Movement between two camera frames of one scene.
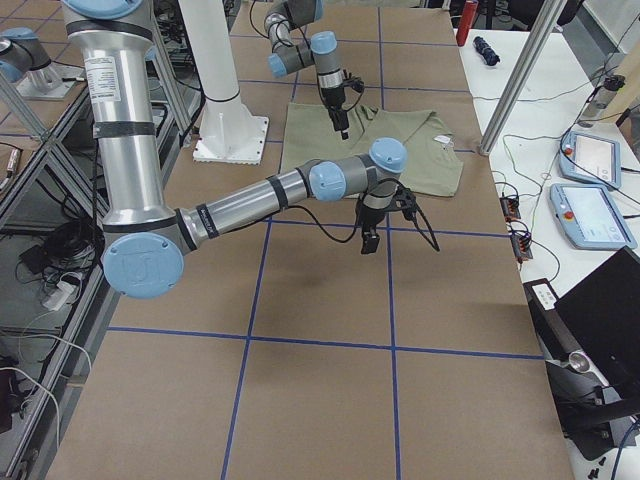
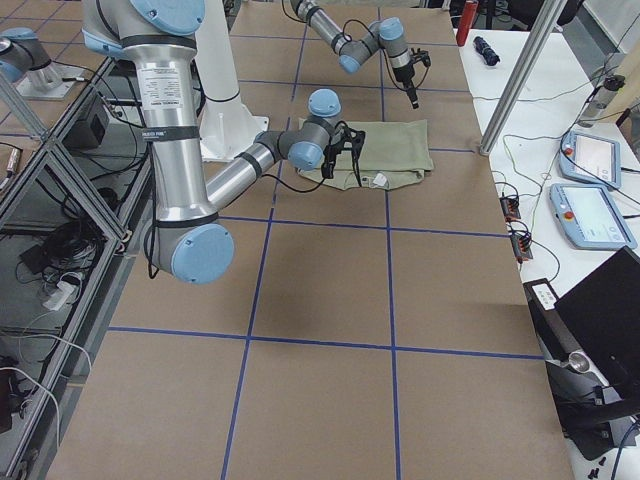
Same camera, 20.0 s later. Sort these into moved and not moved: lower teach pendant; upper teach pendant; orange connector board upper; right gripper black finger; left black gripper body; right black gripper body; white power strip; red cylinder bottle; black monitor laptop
Moved: right black gripper body; right gripper black finger; left black gripper body
Not moved: upper teach pendant; orange connector board upper; lower teach pendant; red cylinder bottle; black monitor laptop; white power strip
